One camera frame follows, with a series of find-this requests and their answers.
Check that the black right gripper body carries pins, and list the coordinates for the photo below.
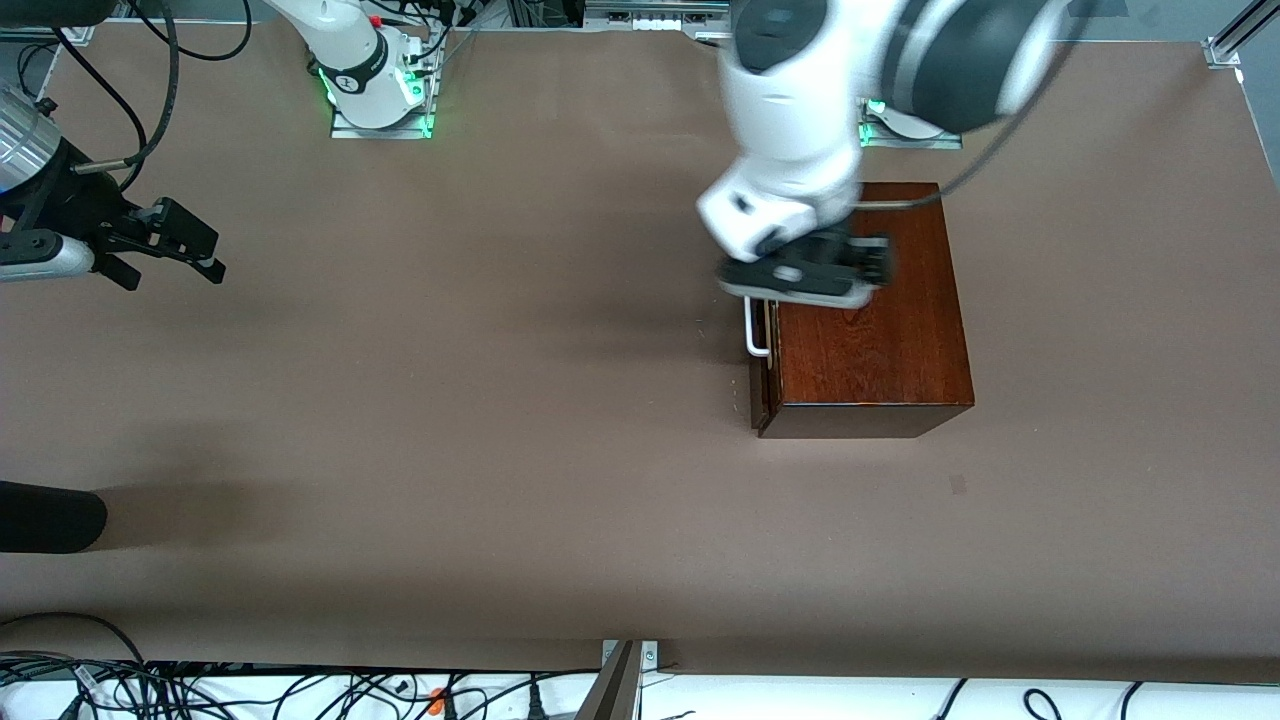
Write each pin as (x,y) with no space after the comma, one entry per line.
(72,203)

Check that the orange connector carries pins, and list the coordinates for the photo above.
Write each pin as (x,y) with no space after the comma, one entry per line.
(437,700)

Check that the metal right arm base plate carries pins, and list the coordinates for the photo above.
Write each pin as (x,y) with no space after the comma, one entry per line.
(345,128)

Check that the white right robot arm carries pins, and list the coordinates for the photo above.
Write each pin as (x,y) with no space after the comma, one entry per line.
(355,60)

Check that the aluminium frame profile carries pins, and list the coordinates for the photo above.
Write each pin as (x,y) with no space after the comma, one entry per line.
(1235,40)
(50,32)

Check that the dark brown wooden cabinet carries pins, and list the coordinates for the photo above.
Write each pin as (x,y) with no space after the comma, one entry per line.
(870,350)

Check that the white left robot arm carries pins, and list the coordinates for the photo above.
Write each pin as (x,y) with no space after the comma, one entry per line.
(800,120)

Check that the light wood drawer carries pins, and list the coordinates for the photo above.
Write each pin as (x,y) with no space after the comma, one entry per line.
(760,400)

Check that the black cylinder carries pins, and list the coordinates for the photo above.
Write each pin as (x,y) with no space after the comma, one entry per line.
(50,517)

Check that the white power strip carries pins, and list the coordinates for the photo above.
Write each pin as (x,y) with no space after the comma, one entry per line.
(655,15)

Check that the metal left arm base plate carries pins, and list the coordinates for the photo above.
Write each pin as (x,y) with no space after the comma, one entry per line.
(910,140)

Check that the aluminium table bracket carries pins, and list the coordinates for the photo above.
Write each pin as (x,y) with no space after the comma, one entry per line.
(615,690)

